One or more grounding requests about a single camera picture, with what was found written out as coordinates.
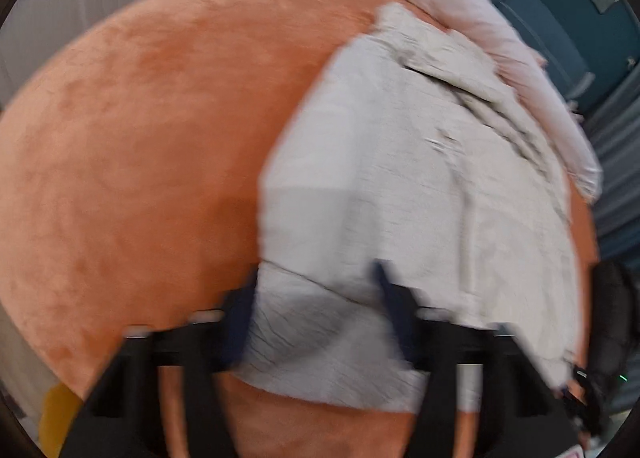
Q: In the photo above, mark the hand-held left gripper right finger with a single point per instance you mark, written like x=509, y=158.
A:
x=396, y=310

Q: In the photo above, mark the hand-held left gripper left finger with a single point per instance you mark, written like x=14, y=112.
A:
x=239, y=328

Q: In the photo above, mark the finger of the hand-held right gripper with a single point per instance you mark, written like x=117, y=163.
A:
x=587, y=398

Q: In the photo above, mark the cream white large garment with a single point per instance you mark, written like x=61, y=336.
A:
x=400, y=198

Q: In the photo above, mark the grey curtain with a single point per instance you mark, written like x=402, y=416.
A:
x=617, y=172

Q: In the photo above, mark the orange plush bed sheet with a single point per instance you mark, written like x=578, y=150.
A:
x=130, y=177

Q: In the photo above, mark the teal blue padded headboard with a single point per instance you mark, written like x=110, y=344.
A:
x=550, y=37

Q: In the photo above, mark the pale pink quilt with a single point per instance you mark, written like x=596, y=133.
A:
x=500, y=32

